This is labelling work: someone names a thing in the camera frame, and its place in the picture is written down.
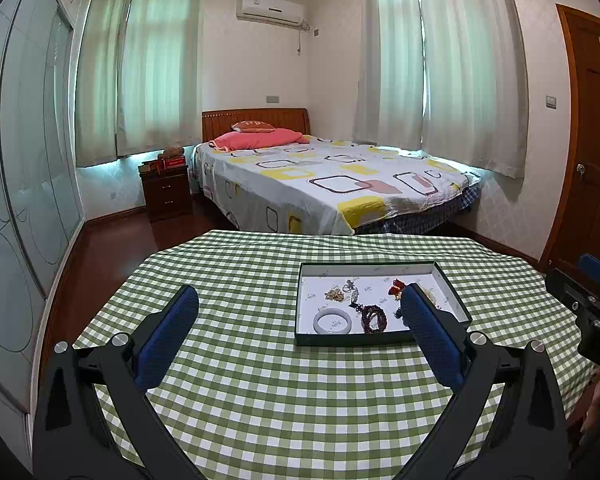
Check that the pink pillow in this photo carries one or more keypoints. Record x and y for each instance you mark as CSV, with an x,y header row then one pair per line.
x,y
260,140

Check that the blue plaid bed sheet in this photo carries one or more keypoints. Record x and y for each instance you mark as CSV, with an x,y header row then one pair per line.
x,y
430,215

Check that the green box with white lining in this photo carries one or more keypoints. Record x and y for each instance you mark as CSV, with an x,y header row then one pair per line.
x,y
317,282

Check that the glass sliding wardrobe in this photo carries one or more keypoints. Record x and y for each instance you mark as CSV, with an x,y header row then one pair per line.
x,y
25,160

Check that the wooden bed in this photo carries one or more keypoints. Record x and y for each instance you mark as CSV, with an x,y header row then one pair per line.
x,y
260,117

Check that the narrow white curtain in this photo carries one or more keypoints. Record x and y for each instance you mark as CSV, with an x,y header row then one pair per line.
x,y
390,55
100,70

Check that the red embroidered pillow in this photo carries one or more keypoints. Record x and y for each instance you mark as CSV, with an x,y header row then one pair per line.
x,y
252,126

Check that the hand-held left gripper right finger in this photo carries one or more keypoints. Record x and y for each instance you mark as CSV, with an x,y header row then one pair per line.
x,y
430,340

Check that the brown stuffed toy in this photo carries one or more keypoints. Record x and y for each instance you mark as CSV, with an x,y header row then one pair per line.
x,y
171,152

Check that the grey wall socket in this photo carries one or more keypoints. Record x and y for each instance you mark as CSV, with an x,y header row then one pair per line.
x,y
273,98

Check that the wide white curtain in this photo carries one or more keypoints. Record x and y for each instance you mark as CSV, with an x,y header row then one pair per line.
x,y
470,65
160,60

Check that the small cardboard box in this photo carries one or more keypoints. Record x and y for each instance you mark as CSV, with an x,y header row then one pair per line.
x,y
150,167

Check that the white light switch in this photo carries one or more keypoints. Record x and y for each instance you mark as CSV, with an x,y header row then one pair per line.
x,y
550,101

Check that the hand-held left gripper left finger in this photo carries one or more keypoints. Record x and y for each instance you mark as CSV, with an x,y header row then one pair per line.
x,y
170,340

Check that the dark wooden nightstand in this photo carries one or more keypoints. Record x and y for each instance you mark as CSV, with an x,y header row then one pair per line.
x,y
167,192

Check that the white air conditioner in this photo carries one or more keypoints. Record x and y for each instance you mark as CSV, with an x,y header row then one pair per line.
x,y
270,9

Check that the brown wooden door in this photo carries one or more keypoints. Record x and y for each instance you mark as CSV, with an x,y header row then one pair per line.
x,y
590,110

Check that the green checkered tablecloth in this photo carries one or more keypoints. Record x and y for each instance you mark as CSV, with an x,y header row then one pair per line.
x,y
280,400

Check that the white jade bangle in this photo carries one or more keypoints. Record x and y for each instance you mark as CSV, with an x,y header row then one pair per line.
x,y
318,321

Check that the printed white bedspread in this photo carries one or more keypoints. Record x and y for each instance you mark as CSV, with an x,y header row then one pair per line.
x,y
330,180

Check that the person's right hand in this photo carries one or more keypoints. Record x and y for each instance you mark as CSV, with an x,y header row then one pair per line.
x,y
598,397

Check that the red box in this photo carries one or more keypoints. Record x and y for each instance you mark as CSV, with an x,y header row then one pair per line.
x,y
175,162

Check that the red tassel charm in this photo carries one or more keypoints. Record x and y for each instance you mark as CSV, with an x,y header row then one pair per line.
x,y
396,288

